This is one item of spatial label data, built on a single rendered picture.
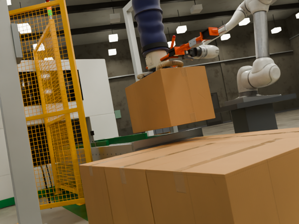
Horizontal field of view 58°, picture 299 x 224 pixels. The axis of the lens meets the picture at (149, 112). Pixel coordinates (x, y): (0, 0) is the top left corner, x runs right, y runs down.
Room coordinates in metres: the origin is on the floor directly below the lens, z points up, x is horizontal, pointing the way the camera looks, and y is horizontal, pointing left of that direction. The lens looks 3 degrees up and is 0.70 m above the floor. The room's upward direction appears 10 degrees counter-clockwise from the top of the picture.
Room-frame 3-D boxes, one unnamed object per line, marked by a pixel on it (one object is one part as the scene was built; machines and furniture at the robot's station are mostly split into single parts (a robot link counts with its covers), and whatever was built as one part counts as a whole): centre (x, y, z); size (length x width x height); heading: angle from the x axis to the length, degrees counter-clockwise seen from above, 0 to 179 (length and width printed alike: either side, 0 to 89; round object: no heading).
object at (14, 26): (2.33, 1.05, 1.62); 0.20 x 0.05 x 0.30; 33
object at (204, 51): (2.09, -0.47, 1.20); 0.09 x 0.06 x 0.09; 33
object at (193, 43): (1.79, -0.39, 1.20); 0.07 x 0.07 x 0.04; 33
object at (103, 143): (3.34, 0.94, 0.60); 1.60 x 0.11 x 0.09; 33
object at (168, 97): (2.17, -0.15, 0.87); 0.60 x 0.40 x 0.40; 30
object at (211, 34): (1.67, -0.46, 1.20); 0.08 x 0.07 x 0.05; 33
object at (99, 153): (3.01, 0.79, 0.50); 2.31 x 0.05 x 0.19; 33
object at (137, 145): (2.21, -0.13, 0.58); 0.70 x 0.03 x 0.06; 123
